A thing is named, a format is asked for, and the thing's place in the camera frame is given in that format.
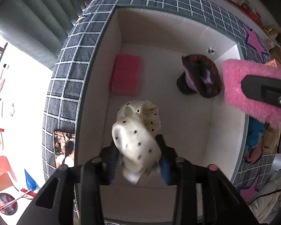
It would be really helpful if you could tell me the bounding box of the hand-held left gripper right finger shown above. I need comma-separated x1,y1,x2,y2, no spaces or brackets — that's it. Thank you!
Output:
156,135,260,225

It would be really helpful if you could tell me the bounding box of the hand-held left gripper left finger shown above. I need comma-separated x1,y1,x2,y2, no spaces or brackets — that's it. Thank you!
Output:
16,145,122,225

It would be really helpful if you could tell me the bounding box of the beige sock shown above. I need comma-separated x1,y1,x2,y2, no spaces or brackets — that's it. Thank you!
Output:
263,119,281,153

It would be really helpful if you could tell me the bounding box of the pink sponge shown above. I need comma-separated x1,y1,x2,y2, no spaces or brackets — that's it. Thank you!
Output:
221,58,281,128
111,54,143,96

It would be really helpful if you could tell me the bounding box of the blue shoe cover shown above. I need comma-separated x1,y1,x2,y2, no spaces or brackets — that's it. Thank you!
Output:
245,117,265,151

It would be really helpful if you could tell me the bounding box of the pink knit sock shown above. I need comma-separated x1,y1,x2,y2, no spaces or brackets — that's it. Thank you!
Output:
244,145,264,164

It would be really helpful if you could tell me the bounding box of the white polka dot cloth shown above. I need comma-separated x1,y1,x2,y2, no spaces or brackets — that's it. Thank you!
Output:
111,100,162,184

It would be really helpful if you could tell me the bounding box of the dark red black sock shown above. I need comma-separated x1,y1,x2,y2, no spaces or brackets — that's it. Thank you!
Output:
177,54,223,99

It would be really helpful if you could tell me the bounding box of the white storage box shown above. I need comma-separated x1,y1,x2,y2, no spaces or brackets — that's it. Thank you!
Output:
74,5,250,225

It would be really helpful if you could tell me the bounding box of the pile of snack packets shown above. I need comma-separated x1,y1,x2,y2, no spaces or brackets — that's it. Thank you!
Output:
265,25,281,64

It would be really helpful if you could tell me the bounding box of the white crumpled cloth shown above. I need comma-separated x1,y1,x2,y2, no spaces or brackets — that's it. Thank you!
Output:
244,166,281,225

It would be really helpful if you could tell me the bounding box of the blue plastic dustpan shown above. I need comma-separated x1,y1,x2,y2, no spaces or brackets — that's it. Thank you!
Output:
25,169,40,191

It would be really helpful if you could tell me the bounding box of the orange plastic basin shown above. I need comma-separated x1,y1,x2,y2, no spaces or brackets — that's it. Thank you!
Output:
0,155,13,177

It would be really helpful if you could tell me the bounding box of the white appliance with round window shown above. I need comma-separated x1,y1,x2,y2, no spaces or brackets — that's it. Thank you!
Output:
0,185,35,225

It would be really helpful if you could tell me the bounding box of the grey green curtain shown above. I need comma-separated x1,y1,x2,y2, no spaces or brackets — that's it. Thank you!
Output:
0,0,89,59

